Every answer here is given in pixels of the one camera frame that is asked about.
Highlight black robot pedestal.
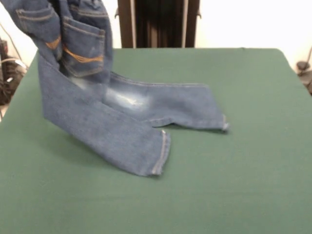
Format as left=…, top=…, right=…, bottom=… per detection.
left=114, top=0, right=203, bottom=49

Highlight black cable tangle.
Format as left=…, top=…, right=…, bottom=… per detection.
left=0, top=39, right=28, bottom=106

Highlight dark green table cloth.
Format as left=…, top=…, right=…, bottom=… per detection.
left=0, top=48, right=312, bottom=234

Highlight blue denim jeans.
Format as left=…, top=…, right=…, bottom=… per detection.
left=5, top=0, right=230, bottom=178

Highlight dark grey stand foot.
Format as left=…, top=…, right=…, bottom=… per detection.
left=296, top=60, right=312, bottom=96

